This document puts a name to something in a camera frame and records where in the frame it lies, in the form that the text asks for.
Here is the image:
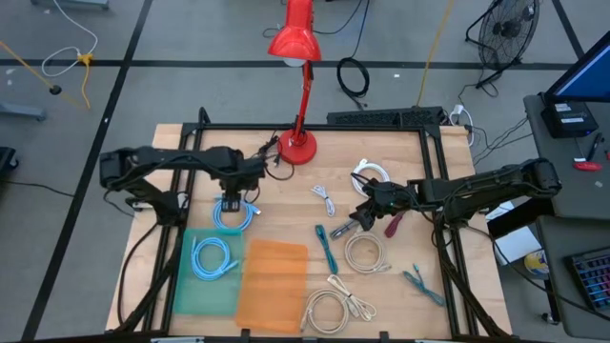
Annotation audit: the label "thin teal cable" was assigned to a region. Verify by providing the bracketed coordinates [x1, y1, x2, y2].
[402, 262, 448, 308]

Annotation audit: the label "black coiled floor cable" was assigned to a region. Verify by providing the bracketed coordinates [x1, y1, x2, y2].
[335, 56, 372, 111]

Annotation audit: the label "orange translucent tray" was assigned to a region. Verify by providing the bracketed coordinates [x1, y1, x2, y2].
[234, 237, 310, 334]

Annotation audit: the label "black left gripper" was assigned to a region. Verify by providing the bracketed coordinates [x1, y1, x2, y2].
[221, 159, 266, 212]

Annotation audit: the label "thin black floor cable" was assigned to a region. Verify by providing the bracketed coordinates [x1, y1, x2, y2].
[261, 0, 366, 39]

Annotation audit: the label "black lamp power cord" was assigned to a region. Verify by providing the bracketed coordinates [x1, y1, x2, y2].
[256, 131, 283, 168]

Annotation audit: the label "black power strip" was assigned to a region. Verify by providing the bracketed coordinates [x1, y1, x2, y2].
[326, 105, 445, 129]

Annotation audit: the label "green translucent tray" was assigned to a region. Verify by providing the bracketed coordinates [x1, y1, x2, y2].
[173, 227, 245, 316]

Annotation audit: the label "red desk lamp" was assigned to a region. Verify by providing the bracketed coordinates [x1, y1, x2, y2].
[266, 0, 323, 167]

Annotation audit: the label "black pen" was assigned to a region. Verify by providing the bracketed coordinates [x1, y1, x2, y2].
[585, 131, 604, 162]

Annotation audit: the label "grey table foot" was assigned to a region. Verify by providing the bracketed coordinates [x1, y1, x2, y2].
[0, 101, 48, 122]
[30, 0, 111, 11]

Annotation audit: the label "black box with labels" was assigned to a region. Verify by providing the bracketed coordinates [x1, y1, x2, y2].
[540, 97, 600, 139]

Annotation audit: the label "black metal table frame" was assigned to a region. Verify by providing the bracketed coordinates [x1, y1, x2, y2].
[113, 107, 514, 343]

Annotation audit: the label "small white cable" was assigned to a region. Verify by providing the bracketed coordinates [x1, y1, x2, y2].
[312, 184, 337, 218]

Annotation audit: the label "white plug with cable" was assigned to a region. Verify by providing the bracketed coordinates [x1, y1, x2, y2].
[447, 103, 476, 148]

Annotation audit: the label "grey keyboard desk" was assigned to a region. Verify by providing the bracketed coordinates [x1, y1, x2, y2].
[536, 216, 610, 340]

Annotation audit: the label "white floor cable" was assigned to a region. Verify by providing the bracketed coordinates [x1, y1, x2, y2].
[40, 0, 100, 79]

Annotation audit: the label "grey handled tool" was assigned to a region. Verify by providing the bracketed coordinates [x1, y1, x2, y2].
[329, 218, 358, 241]

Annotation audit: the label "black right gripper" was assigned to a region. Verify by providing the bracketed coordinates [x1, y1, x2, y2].
[350, 178, 420, 233]

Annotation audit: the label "black floor fan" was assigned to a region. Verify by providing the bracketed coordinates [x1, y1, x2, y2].
[464, 0, 542, 90]

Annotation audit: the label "black chair base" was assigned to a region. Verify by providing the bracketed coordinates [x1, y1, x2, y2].
[0, 146, 20, 185]

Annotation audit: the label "yellow floor cable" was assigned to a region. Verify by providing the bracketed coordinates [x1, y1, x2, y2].
[0, 40, 94, 109]

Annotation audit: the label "black computer monitor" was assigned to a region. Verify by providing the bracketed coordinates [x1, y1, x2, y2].
[542, 30, 610, 104]

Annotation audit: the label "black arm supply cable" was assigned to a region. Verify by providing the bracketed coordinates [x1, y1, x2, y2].
[116, 221, 161, 330]

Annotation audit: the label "light blue cable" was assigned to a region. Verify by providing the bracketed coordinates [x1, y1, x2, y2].
[212, 196, 262, 233]
[190, 236, 239, 281]

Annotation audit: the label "orange-yellow floor cable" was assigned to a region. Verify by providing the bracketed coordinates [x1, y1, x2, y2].
[417, 0, 457, 107]

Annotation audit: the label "black floor cable bundle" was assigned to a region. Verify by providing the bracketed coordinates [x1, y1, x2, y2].
[457, 71, 535, 166]

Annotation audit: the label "white paper box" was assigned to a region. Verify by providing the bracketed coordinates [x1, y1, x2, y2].
[485, 200, 544, 267]

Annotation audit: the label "beige cable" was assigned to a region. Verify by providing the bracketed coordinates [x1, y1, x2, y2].
[343, 231, 393, 275]
[326, 273, 377, 323]
[298, 288, 352, 334]

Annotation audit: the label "grey monitor desk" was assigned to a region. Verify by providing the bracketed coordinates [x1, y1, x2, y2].
[522, 93, 610, 221]

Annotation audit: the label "colourful backlit keyboard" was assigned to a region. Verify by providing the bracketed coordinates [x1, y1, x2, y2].
[564, 245, 610, 315]

